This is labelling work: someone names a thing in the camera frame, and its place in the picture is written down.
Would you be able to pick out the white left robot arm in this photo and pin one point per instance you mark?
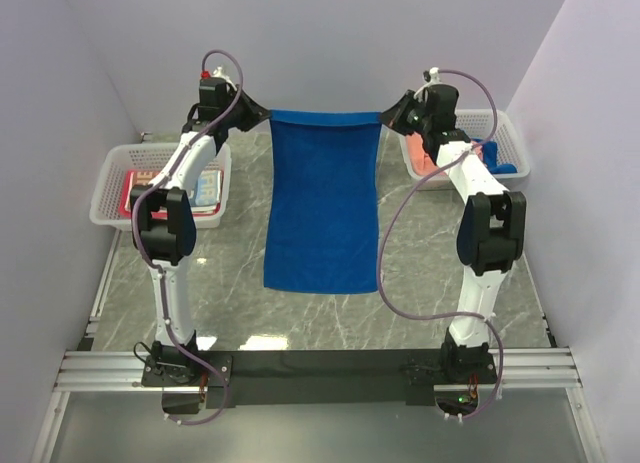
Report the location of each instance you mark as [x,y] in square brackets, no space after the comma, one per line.
[163,225]

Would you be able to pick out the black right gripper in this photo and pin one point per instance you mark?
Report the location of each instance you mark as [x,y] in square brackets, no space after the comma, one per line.
[395,115]

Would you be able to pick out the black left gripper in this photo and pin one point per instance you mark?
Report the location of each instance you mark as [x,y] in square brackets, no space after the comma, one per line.
[255,112]

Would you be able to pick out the aluminium rail frame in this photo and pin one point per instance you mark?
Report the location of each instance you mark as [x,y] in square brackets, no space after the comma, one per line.
[528,368]

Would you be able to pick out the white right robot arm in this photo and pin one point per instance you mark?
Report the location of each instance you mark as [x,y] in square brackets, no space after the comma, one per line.
[491,233]

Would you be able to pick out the empty white plastic basket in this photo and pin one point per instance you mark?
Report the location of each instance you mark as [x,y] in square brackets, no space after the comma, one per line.
[126,165]

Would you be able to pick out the pink red towel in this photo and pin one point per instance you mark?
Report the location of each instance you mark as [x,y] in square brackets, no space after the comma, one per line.
[125,203]

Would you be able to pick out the white basket with towels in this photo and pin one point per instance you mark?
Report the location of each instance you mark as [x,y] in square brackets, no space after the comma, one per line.
[477,123]

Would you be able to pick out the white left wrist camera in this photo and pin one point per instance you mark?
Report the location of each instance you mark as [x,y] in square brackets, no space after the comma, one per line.
[218,74]

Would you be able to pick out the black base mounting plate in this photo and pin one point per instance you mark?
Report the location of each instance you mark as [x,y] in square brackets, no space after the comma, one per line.
[263,377]

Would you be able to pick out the blue towel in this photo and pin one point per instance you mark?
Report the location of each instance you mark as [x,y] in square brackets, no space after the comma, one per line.
[488,154]
[323,227]

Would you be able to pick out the peach orange towel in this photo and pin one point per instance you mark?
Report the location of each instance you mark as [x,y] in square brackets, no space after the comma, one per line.
[419,161]

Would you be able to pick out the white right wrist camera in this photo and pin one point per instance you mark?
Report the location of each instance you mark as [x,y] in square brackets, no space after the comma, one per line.
[430,77]

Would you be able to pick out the beige patterned towel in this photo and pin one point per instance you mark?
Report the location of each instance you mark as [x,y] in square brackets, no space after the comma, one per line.
[207,188]

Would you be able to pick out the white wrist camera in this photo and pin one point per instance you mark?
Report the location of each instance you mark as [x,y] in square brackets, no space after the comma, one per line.
[430,77]
[218,74]

